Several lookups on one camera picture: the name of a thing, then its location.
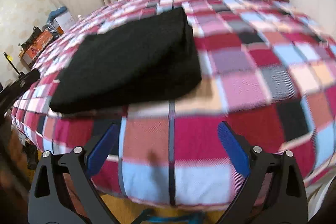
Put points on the black pants with studs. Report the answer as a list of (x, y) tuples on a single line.
[(151, 59)]

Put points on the plaid checkered bed cover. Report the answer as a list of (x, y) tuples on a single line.
[(268, 70)]

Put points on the teal plastic stool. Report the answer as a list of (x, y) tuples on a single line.
[(147, 215)]

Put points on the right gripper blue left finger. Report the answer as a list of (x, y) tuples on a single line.
[(49, 200)]

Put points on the black handheld device on stick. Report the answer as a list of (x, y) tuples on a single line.
[(10, 60)]

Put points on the orange cardboard box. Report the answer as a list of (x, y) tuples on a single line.
[(34, 45)]

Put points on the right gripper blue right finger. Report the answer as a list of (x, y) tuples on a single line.
[(285, 200)]

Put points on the white cardboard box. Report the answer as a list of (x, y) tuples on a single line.
[(63, 22)]

